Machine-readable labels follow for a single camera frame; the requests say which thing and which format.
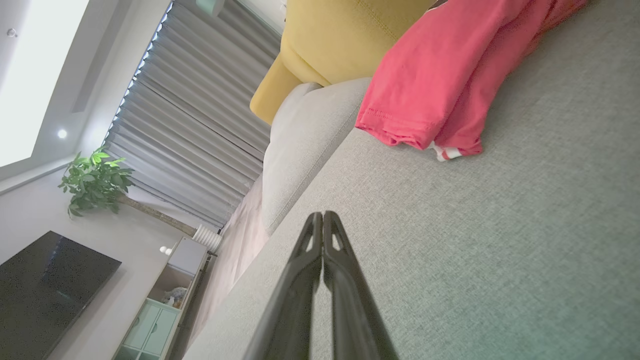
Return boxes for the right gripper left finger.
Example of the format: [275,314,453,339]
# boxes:
[243,211,325,360]

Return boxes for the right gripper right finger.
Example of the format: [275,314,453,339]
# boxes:
[322,210,400,360]

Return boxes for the red shorts white waistband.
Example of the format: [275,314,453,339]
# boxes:
[427,0,591,162]

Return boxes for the red basketball jersey white sleeves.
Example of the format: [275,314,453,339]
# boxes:
[355,0,556,150]

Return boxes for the white ribbed plant pot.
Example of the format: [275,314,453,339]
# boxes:
[192,224,223,253]

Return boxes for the small shelf figurine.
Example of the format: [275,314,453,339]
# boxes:
[162,286,189,308]

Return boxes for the grey fabric sofa seat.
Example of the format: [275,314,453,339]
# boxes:
[182,0,640,360]

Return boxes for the grey pleated curtain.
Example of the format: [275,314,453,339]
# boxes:
[102,0,283,228]

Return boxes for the green leafy house plant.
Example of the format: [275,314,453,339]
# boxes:
[57,147,198,237]

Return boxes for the black flat television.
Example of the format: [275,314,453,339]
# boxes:
[0,230,123,360]

